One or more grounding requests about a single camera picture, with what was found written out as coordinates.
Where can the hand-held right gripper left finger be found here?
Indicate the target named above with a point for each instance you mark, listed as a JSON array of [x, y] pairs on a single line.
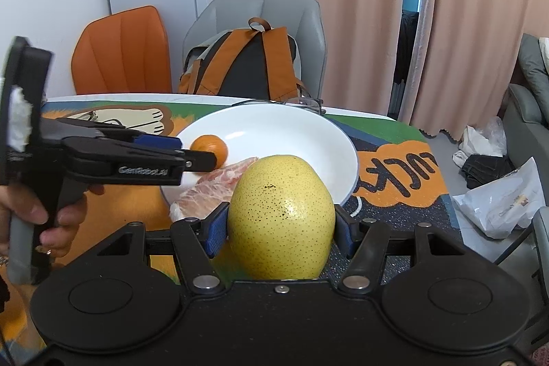
[[216, 231]]

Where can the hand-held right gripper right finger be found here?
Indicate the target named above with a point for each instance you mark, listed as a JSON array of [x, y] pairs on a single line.
[[345, 233]]

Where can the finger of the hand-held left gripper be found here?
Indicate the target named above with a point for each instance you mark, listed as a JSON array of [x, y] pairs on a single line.
[[158, 141], [199, 161]]

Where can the orange mandarin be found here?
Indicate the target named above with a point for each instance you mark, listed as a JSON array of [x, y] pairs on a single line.
[[210, 147]]

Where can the large peeled pomelo piece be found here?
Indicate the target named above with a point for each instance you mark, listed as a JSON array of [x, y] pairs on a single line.
[[210, 188]]

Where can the yellow speckled pear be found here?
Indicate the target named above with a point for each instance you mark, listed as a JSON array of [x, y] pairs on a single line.
[[281, 220]]

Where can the white plate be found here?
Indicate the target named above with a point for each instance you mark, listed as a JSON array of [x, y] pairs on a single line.
[[291, 134]]

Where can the person's left hand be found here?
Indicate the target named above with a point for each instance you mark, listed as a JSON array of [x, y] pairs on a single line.
[[64, 235]]

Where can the colourful printed table mat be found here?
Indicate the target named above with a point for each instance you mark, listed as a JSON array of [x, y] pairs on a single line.
[[411, 246]]

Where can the orange chair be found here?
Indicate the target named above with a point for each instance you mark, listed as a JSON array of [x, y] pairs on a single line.
[[120, 53]]

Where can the orange and grey backpack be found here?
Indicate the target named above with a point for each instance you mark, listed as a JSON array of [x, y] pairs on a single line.
[[248, 66]]

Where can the black-framed eyeglasses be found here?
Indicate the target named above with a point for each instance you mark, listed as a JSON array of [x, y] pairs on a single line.
[[304, 102]]

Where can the dark folded clothes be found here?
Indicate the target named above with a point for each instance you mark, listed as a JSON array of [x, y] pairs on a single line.
[[489, 171]]

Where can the large white plastic bag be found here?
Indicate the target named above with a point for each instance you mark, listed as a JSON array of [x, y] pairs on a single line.
[[502, 203]]

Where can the small white plastic bag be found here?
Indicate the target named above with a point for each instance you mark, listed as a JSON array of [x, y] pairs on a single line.
[[480, 141]]

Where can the pink curtain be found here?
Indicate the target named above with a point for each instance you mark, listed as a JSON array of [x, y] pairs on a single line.
[[480, 27], [321, 6]]

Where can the grey sofa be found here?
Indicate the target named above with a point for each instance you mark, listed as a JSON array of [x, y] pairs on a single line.
[[525, 121]]

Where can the grey sofa cushion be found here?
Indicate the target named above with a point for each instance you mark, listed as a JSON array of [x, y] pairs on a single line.
[[534, 66]]

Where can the white pillow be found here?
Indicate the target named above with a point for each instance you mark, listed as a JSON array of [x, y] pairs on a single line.
[[544, 53]]

